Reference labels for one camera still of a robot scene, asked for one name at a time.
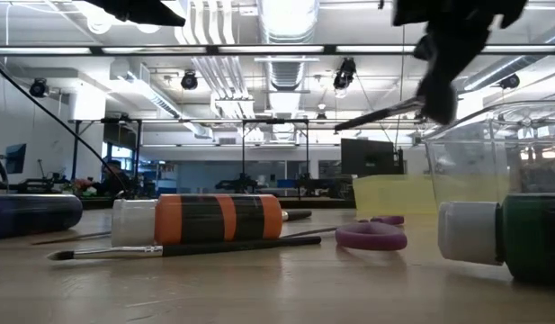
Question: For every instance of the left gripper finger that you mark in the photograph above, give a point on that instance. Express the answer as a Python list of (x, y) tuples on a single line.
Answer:
[(137, 11)]

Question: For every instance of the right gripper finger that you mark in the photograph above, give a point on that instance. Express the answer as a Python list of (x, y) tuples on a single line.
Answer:
[(443, 81)]

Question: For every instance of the purple scissors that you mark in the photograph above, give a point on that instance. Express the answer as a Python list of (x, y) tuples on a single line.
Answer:
[(371, 238)]

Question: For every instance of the green paint bottle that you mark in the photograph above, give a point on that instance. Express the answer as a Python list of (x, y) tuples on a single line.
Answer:
[(533, 234)]

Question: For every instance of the orange paint bottle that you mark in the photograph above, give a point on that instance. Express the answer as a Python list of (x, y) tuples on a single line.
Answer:
[(200, 220)]

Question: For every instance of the blue paint bottle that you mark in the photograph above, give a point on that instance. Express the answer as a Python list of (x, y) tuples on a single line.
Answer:
[(34, 216)]

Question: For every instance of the long black paintbrush silver ferrule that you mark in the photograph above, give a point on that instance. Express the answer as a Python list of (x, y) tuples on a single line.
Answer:
[(214, 247)]

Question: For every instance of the black background robot arm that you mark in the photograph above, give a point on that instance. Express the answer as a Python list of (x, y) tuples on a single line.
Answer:
[(241, 183)]

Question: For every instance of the black ceiling spotlight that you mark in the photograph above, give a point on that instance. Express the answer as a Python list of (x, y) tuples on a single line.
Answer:
[(189, 81), (344, 74), (510, 81), (38, 87)]

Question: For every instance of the clear plastic tray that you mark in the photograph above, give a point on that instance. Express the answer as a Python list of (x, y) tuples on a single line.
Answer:
[(484, 148)]

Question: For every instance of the black monitor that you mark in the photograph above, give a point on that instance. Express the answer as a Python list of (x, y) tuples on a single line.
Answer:
[(367, 157)]

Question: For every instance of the black overhead light bar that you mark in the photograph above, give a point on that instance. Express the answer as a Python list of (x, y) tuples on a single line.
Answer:
[(329, 49)]

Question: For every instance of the yellow plastic bin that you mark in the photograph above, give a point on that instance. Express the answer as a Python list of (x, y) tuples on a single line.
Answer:
[(394, 195)]

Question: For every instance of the person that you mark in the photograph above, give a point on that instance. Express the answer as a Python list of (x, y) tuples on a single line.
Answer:
[(115, 180)]

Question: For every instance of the small blue screen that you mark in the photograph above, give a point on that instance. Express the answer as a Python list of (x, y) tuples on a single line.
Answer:
[(16, 158)]

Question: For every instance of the black background workstation frame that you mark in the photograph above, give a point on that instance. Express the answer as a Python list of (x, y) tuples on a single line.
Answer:
[(268, 121), (124, 120)]

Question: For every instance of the silver ceiling air duct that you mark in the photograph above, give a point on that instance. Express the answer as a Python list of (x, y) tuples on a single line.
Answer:
[(286, 72)]

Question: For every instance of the black aluminium table frame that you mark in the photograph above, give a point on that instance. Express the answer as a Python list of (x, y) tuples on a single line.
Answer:
[(322, 203)]

